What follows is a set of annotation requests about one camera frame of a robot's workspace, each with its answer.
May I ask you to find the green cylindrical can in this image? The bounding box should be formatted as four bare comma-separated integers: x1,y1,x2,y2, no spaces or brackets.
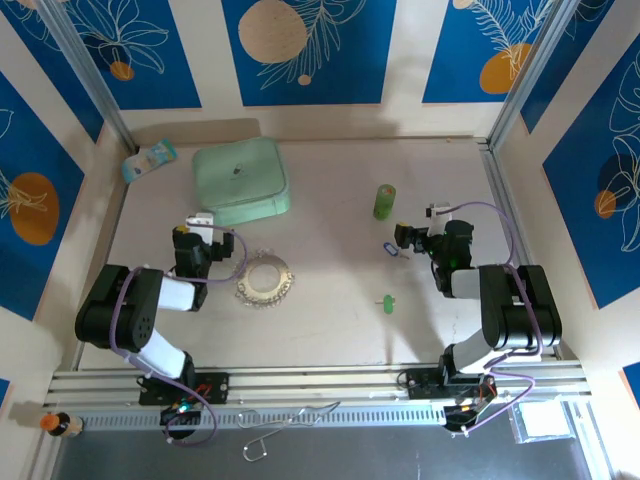
372,183,397,221

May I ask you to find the mint green square case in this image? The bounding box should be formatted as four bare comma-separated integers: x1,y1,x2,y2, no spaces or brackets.
192,135,293,228

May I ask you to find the light blue wipes packet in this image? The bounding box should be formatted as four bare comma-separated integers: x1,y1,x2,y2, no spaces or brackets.
121,139,180,185

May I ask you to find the black controller board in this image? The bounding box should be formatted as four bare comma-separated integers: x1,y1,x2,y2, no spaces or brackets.
159,399,204,427
443,384,499,432

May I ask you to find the clear plastic packet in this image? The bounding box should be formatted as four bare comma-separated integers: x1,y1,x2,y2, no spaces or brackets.
507,399,576,444

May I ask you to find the small bottle with orange cap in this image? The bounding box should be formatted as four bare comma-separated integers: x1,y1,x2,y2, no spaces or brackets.
39,410,85,439

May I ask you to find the aluminium side rail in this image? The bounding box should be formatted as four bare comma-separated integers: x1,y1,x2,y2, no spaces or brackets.
479,142,566,361

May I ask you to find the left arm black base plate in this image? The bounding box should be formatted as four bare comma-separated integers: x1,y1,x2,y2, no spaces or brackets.
138,372,231,406

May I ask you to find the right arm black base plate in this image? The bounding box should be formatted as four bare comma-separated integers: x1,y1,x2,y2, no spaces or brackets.
407,367,496,401

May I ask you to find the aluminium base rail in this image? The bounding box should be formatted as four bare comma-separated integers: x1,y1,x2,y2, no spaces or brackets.
47,366,594,409

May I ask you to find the metal wire hanger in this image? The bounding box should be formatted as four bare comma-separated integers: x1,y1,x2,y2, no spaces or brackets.
237,400,342,462

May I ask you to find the grey slotted cable duct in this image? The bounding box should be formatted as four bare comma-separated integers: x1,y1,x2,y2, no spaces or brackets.
79,404,516,431

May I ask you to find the aluminium frame post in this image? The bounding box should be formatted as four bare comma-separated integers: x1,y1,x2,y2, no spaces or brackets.
487,0,584,151
37,0,139,154

